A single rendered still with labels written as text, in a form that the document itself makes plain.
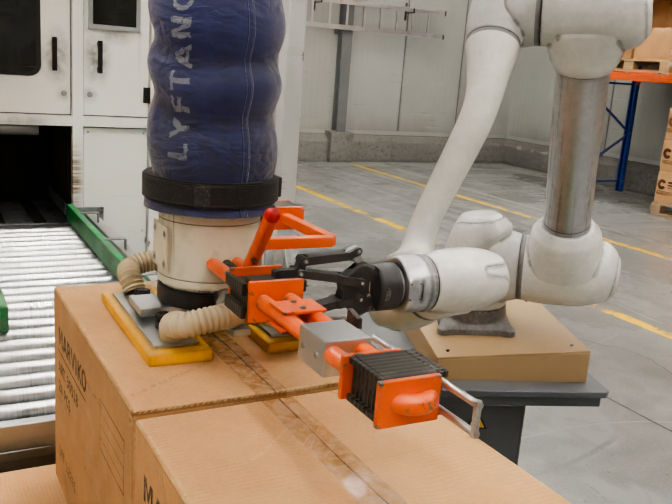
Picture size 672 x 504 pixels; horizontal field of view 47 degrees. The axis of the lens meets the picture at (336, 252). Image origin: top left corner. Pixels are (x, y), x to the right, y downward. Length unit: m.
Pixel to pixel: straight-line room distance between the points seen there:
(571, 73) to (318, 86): 10.31
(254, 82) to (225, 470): 0.59
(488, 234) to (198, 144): 0.81
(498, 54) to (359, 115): 10.70
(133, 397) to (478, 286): 0.54
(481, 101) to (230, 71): 0.45
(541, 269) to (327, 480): 0.98
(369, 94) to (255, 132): 10.96
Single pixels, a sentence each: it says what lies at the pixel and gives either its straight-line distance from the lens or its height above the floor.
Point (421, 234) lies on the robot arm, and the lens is 1.41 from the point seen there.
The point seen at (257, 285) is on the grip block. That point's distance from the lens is 1.07.
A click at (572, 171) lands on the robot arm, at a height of 1.23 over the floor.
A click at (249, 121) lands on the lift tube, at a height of 1.31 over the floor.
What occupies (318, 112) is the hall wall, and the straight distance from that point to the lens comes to 11.80.
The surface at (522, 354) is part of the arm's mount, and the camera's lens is 1.79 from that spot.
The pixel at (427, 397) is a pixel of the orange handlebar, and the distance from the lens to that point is 0.79.
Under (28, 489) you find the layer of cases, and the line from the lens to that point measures 1.73.
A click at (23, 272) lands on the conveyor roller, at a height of 0.54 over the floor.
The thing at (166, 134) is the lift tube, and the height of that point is 1.28.
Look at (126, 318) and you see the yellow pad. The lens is 1.35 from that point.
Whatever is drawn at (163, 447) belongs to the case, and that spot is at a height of 0.94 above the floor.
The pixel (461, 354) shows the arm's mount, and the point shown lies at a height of 0.81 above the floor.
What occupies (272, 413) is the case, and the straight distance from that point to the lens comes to 1.08.
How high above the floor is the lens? 1.40
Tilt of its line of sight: 13 degrees down
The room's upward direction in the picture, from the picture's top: 4 degrees clockwise
